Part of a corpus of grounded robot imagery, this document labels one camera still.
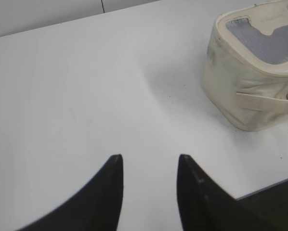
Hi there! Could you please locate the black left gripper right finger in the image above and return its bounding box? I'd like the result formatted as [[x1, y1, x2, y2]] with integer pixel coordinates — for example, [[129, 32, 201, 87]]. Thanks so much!
[[177, 154, 288, 231]]

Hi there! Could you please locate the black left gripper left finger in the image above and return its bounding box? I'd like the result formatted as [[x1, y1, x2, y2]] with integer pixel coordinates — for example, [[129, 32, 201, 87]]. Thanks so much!
[[22, 154, 124, 231]]

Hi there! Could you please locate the cream zippered bag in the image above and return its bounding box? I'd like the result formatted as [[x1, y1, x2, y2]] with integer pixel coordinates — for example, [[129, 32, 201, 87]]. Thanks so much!
[[203, 0, 288, 132]]

